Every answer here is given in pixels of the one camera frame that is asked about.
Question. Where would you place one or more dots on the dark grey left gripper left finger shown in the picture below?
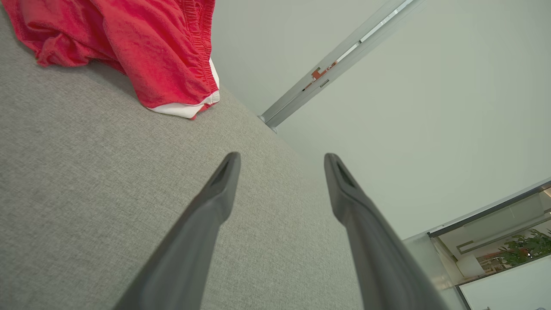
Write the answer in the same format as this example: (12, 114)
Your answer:
(189, 249)

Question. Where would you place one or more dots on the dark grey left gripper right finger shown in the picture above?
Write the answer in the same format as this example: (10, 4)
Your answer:
(379, 258)

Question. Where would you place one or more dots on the red shorts with white trim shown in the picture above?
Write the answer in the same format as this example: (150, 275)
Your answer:
(150, 51)

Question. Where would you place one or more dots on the dark framed glass window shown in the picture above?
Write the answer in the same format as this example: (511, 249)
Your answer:
(473, 232)

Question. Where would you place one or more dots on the green potted plant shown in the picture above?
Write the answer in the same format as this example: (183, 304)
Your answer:
(523, 247)

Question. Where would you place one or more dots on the grey metal partition post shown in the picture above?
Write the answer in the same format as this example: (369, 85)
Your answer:
(301, 88)

